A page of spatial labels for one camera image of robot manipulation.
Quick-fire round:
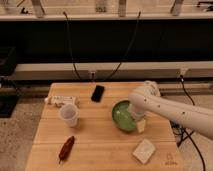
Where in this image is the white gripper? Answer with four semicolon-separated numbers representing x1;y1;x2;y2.
128;104;146;133

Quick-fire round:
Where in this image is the green ceramic bowl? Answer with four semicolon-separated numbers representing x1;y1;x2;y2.
112;100;136;132

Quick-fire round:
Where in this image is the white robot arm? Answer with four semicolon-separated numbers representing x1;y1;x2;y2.
128;81;213;140

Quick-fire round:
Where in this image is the white sponge block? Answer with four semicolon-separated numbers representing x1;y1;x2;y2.
133;139;155;164

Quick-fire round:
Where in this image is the black smartphone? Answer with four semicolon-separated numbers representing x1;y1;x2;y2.
91;85;105;102

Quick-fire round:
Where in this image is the translucent plastic cup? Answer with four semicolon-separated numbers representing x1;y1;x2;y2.
59;104;78;127

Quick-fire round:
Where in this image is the black box at left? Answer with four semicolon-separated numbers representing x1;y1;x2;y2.
0;47;19;118

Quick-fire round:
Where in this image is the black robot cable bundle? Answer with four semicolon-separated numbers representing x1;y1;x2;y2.
170;74;208;171

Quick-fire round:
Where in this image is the white wall outlet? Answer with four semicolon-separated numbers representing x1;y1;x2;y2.
88;70;96;80

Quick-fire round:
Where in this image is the right black hanging cable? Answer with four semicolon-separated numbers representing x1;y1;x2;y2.
103;10;142;82

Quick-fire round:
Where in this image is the black hanging cable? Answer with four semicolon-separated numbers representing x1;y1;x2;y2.
62;11;82;81
103;10;142;82

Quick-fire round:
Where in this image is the left black hanging cable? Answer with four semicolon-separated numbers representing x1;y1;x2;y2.
62;11;82;81

